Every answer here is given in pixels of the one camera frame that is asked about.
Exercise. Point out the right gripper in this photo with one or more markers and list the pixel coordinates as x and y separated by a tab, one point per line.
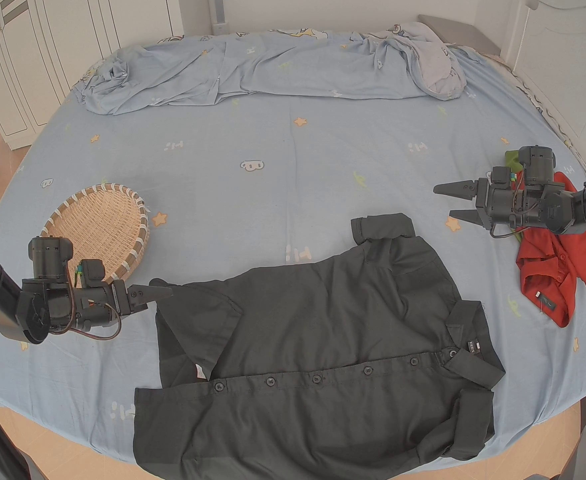
512	208

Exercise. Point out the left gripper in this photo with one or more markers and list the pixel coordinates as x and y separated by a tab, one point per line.
98	308

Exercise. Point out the black shirt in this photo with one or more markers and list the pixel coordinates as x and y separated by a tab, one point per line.
323	318

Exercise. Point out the green garment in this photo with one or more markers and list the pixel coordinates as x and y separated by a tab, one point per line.
511	160

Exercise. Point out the round woven basket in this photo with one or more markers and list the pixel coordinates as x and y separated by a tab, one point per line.
103	218

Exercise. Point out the red shirt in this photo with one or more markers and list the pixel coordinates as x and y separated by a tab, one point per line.
547	268

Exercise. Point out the bed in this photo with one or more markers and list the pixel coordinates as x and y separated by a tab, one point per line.
293	168

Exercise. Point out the pale blue quilt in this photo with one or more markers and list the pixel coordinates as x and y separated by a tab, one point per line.
298	68

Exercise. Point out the white wardrobe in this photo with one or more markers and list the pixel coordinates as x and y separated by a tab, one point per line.
48	43

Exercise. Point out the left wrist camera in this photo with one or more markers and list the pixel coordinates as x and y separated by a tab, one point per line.
93	273

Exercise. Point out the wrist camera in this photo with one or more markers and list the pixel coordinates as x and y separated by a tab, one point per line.
93	273
500	175

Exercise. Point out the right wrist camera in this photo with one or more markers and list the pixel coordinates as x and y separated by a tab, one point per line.
500	175

